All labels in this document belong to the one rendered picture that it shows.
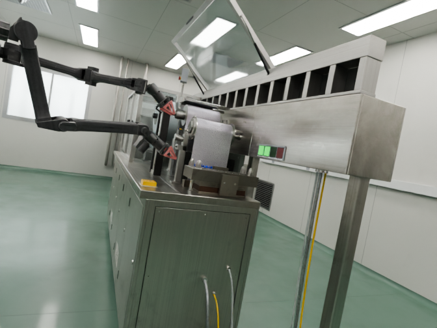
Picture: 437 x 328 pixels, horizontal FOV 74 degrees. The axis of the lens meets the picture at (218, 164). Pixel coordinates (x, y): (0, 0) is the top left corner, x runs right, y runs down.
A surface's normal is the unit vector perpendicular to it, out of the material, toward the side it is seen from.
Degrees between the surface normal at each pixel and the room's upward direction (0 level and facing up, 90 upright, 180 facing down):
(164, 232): 90
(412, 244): 90
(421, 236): 90
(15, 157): 90
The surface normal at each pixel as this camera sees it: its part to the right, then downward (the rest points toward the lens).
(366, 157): 0.38, 0.11
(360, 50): -0.91, -0.14
